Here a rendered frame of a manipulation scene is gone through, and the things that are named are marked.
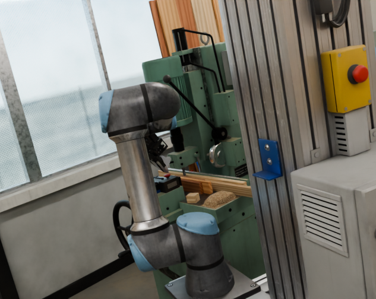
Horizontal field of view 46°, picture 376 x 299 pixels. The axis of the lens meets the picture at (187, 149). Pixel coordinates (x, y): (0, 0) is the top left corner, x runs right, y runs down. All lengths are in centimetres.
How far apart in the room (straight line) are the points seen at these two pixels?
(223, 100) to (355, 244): 125
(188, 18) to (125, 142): 256
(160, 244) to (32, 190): 186
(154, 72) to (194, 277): 95
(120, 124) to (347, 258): 68
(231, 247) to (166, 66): 86
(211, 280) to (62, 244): 205
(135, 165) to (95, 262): 222
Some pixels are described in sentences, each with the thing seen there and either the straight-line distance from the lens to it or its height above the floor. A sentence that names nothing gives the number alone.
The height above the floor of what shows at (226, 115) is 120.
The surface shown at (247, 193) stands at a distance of 183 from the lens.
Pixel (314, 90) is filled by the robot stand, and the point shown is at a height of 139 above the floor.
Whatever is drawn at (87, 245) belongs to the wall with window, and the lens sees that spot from 337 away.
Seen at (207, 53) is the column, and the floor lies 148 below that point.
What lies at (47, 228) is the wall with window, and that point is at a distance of 321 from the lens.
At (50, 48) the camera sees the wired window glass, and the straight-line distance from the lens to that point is 326.
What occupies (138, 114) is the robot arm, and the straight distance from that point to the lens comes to 126.
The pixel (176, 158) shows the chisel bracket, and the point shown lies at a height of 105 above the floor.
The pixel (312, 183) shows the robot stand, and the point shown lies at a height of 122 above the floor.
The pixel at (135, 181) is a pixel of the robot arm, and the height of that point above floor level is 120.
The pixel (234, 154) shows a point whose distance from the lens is 204.
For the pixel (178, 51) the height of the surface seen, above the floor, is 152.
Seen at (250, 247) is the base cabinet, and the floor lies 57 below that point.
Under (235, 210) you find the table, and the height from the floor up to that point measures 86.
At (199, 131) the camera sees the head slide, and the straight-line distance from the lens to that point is 207.
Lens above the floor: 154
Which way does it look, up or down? 13 degrees down
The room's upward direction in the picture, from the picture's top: 12 degrees counter-clockwise
